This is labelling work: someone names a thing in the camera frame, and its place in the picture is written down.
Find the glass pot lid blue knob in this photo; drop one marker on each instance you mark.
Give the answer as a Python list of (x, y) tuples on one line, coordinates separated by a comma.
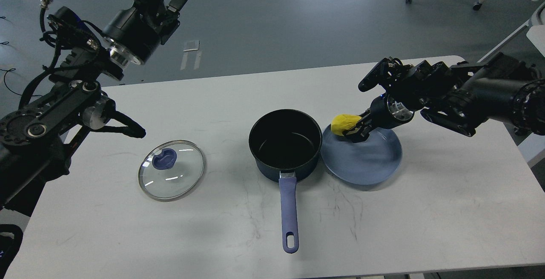
[(171, 170)]

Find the blue round plate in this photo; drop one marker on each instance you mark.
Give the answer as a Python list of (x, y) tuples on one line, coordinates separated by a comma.
[(363, 164)]

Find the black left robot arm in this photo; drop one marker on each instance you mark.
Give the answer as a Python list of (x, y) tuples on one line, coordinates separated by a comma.
[(62, 105)]

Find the blue saucepan with handle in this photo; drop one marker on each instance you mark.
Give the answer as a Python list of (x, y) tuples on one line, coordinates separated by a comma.
[(286, 145)]

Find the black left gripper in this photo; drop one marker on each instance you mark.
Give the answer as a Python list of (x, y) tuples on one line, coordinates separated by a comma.
[(134, 34)]

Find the white chair at right edge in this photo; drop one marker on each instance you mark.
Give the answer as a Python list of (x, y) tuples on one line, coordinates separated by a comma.
[(534, 29)]

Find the yellow potato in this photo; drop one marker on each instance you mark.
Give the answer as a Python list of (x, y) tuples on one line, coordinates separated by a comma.
[(345, 124)]

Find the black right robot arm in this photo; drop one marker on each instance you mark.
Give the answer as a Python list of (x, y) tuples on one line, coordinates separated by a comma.
[(459, 97)]

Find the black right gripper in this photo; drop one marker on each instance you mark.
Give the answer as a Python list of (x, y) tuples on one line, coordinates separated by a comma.
[(385, 112)]

